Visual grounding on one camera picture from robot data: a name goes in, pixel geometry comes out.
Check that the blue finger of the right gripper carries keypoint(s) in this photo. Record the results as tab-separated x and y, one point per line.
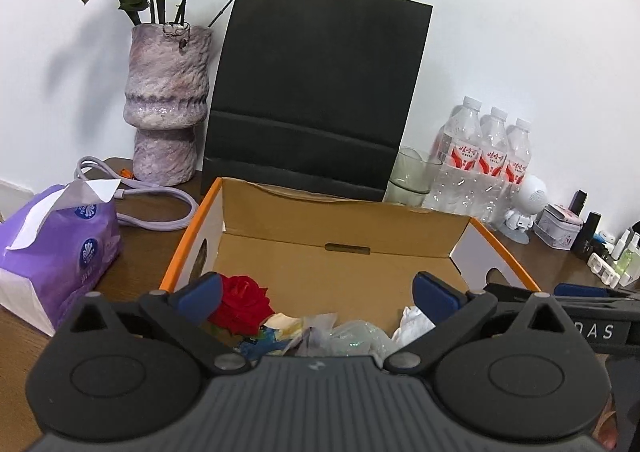
576	290

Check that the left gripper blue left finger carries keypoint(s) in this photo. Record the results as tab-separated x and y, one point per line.
199	299

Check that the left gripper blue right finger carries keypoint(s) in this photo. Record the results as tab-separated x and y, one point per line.
435	298

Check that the white tissue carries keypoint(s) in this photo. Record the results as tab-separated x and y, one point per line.
412	325

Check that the red rose flower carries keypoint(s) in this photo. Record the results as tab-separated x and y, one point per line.
243	308

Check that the blue snack packet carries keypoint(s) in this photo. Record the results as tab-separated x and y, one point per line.
274	336

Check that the iridescent plastic bag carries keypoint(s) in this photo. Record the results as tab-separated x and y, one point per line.
322	338

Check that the white contact lens case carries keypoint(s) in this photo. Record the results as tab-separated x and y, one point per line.
607	274

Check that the tall black tube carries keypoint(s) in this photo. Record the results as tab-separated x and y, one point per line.
582	247

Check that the small tin box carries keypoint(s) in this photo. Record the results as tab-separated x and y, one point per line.
557	227

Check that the green spray bottle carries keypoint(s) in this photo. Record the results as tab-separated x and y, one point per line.
626	258

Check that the white astronaut figure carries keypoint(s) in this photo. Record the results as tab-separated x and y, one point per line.
527	203

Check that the left water bottle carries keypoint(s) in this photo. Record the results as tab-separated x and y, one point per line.
455	152

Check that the water bottle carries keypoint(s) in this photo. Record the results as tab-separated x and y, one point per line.
490	165
455	152
519	156

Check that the glass cup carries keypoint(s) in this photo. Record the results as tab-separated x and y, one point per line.
411	178

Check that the red cardboard box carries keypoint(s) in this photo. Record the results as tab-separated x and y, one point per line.
315	254

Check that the right water bottle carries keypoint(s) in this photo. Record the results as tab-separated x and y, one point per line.
519	156

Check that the purple tissue pack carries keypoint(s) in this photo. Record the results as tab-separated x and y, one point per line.
56	248

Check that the middle water bottle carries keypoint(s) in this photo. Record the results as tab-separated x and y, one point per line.
490	165

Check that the purple ceramic vase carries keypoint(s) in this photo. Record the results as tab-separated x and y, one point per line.
166	98

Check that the black paper bag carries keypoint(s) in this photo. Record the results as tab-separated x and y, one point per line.
314	95

